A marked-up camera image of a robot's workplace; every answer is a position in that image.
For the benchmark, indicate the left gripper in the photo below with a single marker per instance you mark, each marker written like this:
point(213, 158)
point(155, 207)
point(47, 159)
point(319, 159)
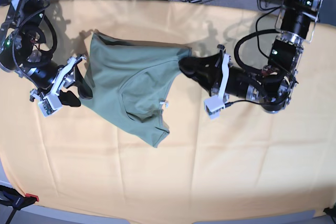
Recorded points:
point(207, 72)

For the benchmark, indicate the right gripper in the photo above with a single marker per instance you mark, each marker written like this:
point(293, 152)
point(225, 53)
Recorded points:
point(50, 78)

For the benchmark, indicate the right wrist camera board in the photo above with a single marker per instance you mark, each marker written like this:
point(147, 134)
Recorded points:
point(49, 105)

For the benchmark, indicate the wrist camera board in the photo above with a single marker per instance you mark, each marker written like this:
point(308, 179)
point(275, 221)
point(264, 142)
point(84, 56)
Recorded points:
point(213, 105)
point(49, 105)

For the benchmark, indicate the black corner clamp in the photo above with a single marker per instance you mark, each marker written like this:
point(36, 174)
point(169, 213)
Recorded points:
point(330, 211)

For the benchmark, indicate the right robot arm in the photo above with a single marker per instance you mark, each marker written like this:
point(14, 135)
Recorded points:
point(28, 44)

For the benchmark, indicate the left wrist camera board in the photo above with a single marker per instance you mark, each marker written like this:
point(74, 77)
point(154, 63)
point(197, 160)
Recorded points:
point(213, 105)

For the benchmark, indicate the black red table clamp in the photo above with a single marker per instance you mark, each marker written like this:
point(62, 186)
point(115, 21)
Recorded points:
point(15, 200)

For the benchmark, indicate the green T-shirt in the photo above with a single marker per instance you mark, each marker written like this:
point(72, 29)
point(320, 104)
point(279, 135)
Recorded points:
point(130, 81)

